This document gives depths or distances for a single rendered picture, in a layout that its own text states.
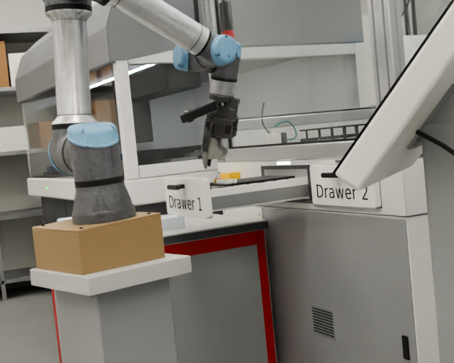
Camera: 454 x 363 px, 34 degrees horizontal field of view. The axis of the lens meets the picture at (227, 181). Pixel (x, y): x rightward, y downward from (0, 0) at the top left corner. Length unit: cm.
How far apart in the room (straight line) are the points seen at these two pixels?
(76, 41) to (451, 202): 103
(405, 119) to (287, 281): 133
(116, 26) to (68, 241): 140
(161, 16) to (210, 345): 103
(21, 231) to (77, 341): 448
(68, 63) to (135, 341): 69
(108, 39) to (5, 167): 342
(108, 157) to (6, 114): 453
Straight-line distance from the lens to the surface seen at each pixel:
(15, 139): 587
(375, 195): 190
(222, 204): 205
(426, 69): 111
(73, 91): 190
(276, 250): 240
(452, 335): 133
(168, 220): 235
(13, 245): 628
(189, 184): 209
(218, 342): 236
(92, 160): 174
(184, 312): 230
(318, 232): 217
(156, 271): 173
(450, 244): 130
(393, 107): 111
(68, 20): 192
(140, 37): 298
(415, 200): 186
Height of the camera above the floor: 103
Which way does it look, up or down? 3 degrees down
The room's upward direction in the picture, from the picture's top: 6 degrees counter-clockwise
